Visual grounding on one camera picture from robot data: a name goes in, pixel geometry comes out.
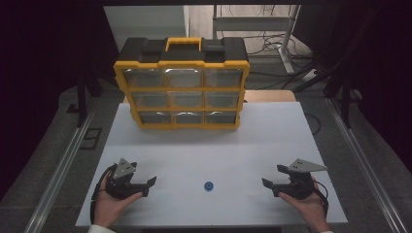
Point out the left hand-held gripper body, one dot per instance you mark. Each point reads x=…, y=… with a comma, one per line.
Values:
x=120, y=184

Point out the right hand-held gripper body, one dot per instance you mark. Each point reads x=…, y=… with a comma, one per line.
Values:
x=301, y=186

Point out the yellow black organizer cabinet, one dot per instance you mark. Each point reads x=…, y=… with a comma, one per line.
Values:
x=194, y=53

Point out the person's right hand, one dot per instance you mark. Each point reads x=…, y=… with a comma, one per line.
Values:
x=311, y=210

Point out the person's left hand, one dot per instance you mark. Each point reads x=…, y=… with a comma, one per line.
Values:
x=107, y=208

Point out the black metal stand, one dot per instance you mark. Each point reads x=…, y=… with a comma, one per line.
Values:
x=346, y=103
x=82, y=103

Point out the white power strip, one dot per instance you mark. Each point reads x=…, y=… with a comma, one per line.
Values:
x=310, y=75

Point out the grid of clear drawers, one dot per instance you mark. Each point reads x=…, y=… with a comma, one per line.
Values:
x=184, y=78

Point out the white cabinet panel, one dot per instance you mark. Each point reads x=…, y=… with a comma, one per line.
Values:
x=145, y=24

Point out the white metal desk frame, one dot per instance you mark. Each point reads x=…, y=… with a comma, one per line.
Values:
x=252, y=23

